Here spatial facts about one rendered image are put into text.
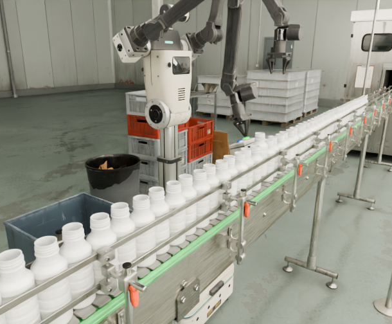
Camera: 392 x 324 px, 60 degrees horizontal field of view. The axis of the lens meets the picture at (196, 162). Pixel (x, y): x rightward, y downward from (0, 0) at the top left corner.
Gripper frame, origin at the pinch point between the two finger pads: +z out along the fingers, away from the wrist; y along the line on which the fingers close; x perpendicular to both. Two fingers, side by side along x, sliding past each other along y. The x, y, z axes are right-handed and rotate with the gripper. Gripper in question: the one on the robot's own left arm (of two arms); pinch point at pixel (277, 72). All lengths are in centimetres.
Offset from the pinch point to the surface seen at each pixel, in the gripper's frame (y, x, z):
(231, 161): -16, 72, 24
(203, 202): -17, 90, 31
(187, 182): -16, 95, 24
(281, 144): -16.5, 31.4, 26.9
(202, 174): -16, 89, 23
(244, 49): 510, -940, -30
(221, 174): -16, 78, 27
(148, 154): 169, -85, 90
